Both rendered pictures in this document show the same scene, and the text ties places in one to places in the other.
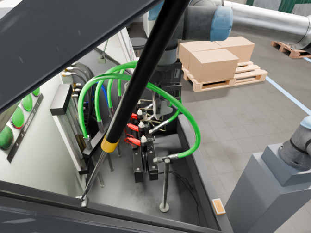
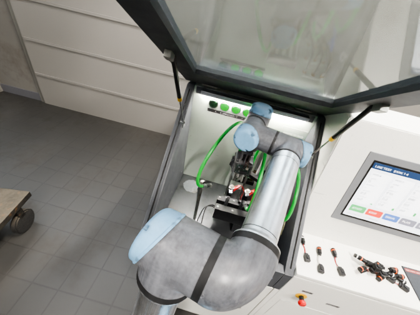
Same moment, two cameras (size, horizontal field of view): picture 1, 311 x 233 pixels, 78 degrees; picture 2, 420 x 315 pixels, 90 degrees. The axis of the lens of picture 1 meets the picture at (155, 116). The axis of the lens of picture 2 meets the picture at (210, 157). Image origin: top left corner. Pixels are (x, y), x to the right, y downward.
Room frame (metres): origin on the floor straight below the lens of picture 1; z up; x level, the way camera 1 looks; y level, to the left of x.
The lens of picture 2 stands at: (0.52, -0.69, 1.84)
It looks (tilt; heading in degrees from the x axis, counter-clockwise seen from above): 39 degrees down; 103
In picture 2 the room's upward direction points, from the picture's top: 13 degrees clockwise
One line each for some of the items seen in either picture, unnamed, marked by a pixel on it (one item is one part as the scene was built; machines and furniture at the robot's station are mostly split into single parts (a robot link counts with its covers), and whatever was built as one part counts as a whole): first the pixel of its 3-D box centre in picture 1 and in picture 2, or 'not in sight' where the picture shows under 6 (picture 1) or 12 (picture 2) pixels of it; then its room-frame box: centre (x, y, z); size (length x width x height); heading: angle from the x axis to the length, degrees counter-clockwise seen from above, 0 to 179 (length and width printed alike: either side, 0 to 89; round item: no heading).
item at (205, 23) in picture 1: (205, 22); (254, 135); (0.51, -0.12, 1.52); 0.11 x 0.11 x 0.08; 85
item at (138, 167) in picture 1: (142, 150); (244, 218); (0.61, 0.06, 0.91); 0.34 x 0.10 x 0.15; 9
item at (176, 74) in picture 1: (164, 80); (244, 157); (0.50, -0.03, 1.36); 0.09 x 0.08 x 0.12; 99
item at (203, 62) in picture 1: (220, 61); not in sight; (3.07, -1.11, 0.24); 1.30 x 0.89 x 0.47; 104
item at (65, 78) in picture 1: (75, 89); (284, 154); (0.69, 0.34, 1.20); 0.13 x 0.03 x 0.31; 9
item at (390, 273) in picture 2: not in sight; (381, 270); (1.24, 0.01, 1.01); 0.23 x 0.11 x 0.06; 9
